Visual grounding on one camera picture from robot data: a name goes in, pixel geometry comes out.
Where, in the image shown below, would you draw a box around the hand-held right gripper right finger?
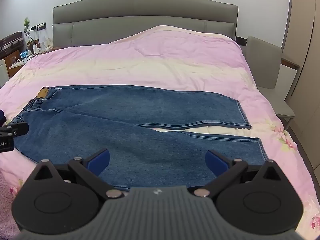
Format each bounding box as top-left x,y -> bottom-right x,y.
187,149 -> 288,200

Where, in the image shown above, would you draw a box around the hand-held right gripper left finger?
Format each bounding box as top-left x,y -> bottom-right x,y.
24,148 -> 125,200

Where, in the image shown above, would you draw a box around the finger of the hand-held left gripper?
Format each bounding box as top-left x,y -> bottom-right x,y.
0,122 -> 29,137

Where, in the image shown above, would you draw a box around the blue denim pants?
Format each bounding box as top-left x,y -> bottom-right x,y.
12,85 -> 269,189

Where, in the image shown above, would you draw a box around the pink fleece blanket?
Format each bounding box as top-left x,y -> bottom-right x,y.
0,171 -> 27,232

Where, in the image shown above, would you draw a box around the white bedside table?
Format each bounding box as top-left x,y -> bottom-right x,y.
8,52 -> 34,78

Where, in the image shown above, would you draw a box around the brown suitcase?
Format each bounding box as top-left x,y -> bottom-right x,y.
0,31 -> 24,58

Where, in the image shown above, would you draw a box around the white table lamp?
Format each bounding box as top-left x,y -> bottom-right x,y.
37,36 -> 48,51

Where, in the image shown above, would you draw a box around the white desk with wooden top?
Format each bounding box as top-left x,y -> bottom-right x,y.
279,57 -> 300,98

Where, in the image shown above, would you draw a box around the grey upholstered chair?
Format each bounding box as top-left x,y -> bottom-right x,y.
240,36 -> 297,123

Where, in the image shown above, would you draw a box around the pink floral duvet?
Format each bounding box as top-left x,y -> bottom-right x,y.
0,25 -> 320,235

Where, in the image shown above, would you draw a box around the beige wardrobe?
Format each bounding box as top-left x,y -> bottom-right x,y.
282,0 -> 320,140

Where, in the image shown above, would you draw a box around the grey upholstered headboard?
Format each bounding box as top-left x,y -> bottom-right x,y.
52,0 -> 239,48

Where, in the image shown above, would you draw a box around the black wall socket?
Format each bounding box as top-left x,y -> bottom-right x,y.
30,22 -> 47,32

